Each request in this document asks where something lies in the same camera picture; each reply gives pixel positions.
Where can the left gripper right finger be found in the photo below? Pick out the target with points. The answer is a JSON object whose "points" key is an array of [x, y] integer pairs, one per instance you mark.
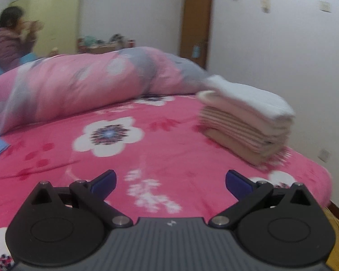
{"points": [[275, 227]]}

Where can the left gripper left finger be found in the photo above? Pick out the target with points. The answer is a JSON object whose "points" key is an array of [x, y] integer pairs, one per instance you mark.
{"points": [[62, 226]]}

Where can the white shirt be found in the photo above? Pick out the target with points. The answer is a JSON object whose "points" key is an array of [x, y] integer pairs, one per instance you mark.
{"points": [[266, 104]]}

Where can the beige folded garment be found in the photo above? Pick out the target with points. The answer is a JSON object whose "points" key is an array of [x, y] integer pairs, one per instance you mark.
{"points": [[242, 151]]}

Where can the pink floral bed blanket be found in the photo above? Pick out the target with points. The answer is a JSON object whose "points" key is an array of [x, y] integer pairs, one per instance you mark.
{"points": [[165, 166]]}

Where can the pink grey rolled duvet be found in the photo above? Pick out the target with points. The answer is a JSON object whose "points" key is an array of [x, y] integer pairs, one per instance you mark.
{"points": [[64, 85]]}

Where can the cream folded fleece garment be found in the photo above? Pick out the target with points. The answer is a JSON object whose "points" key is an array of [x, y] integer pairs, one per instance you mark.
{"points": [[254, 119]]}

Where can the clutter behind duvet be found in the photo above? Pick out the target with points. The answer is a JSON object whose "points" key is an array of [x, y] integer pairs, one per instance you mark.
{"points": [[92, 45]]}

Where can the person in purple jacket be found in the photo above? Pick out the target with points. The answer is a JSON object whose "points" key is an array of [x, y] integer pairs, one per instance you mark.
{"points": [[17, 36]]}

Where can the yellow green wardrobe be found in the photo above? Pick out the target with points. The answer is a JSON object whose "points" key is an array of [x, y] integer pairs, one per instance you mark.
{"points": [[58, 24]]}

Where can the brown wooden door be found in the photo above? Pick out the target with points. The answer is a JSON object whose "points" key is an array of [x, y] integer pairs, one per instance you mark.
{"points": [[195, 31]]}

